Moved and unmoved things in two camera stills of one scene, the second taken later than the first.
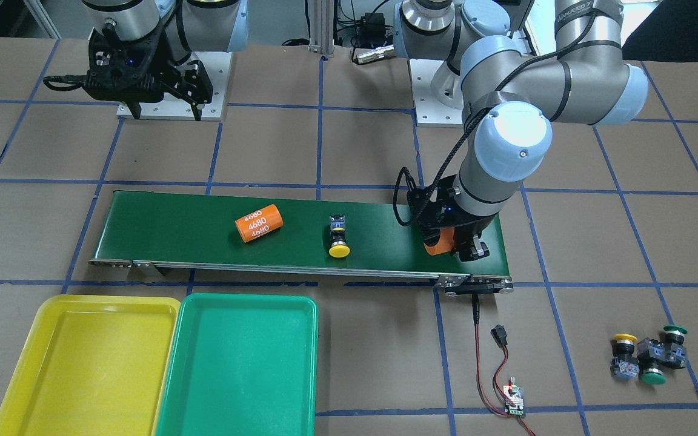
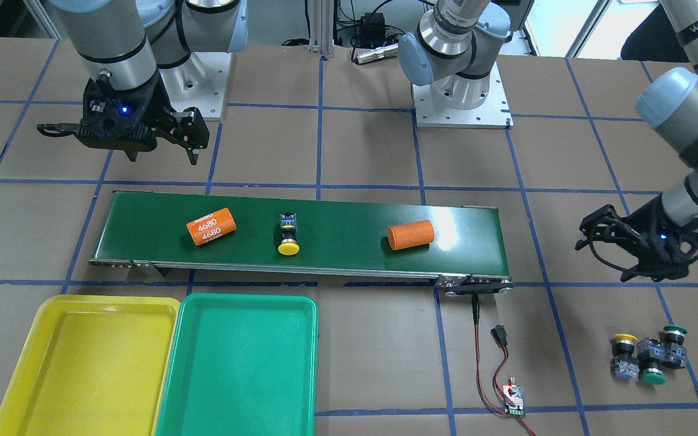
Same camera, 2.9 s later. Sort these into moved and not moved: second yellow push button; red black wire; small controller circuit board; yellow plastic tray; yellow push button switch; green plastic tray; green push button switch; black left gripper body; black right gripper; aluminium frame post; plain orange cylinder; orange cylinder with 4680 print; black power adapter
Moved: yellow push button switch; black left gripper body; plain orange cylinder; black right gripper; orange cylinder with 4680 print
Not moved: green plastic tray; aluminium frame post; small controller circuit board; green push button switch; red black wire; second yellow push button; yellow plastic tray; black power adapter
